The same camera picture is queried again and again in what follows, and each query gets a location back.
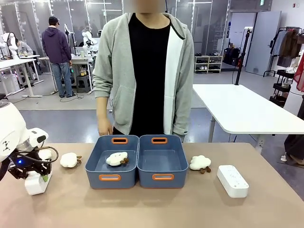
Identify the grey door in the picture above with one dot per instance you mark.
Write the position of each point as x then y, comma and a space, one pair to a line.
262, 42

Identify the large white table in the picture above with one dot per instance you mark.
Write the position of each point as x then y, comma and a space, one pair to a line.
237, 107

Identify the person's right hand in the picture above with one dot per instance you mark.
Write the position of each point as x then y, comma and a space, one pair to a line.
105, 127

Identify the black clothes rack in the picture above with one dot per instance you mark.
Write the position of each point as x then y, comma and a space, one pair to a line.
287, 45

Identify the grey plastic stool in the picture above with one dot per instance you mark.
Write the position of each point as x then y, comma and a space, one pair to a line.
83, 83

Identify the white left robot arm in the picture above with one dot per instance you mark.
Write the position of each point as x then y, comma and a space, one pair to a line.
9, 128

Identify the black tripod stand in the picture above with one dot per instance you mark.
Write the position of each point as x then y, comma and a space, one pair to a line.
242, 57

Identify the grey workbench desk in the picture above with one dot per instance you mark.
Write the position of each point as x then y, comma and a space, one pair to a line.
80, 61

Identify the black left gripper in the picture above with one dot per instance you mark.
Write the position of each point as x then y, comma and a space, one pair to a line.
28, 161

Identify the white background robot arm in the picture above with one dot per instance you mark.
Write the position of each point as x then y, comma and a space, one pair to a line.
9, 42
89, 40

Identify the person's left forearm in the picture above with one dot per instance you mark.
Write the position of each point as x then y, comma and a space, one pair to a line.
183, 107

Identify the wooden shoe rack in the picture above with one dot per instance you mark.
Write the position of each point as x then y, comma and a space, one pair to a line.
208, 63

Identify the white sheep plush toy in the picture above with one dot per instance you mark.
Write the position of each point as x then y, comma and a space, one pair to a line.
68, 160
116, 159
45, 154
200, 163

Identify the seated person in grey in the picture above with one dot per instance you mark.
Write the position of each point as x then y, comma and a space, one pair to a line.
25, 47

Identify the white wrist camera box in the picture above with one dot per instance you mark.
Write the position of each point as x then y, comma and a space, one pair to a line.
38, 137

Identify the black rolling cart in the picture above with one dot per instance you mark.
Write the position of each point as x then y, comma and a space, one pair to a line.
282, 88

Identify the man in purple hoodie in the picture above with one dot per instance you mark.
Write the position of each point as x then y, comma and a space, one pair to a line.
58, 52

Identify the white standing desk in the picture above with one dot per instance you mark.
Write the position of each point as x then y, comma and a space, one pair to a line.
16, 63

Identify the person in grey hoodie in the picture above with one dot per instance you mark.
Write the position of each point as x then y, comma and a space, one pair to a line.
145, 71

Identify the black chair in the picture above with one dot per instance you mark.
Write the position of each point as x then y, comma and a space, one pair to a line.
2, 96

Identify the person's right forearm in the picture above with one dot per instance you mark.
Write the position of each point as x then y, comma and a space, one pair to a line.
102, 104

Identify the red hanging cloth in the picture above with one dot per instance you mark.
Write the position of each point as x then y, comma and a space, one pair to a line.
299, 73

